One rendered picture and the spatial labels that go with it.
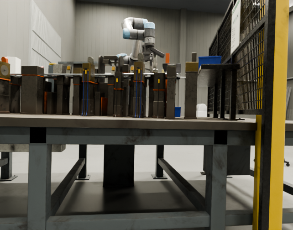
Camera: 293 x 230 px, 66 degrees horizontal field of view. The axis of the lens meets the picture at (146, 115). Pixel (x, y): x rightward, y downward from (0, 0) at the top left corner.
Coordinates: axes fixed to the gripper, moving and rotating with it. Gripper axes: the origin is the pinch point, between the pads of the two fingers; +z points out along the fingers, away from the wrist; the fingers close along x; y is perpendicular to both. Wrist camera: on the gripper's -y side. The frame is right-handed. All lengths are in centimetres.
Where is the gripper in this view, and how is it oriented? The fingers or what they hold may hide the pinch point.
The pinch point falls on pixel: (151, 72)
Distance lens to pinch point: 166.9
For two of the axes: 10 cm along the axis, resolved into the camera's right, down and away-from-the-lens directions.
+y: -9.9, -0.2, 1.4
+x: -1.4, 0.1, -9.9
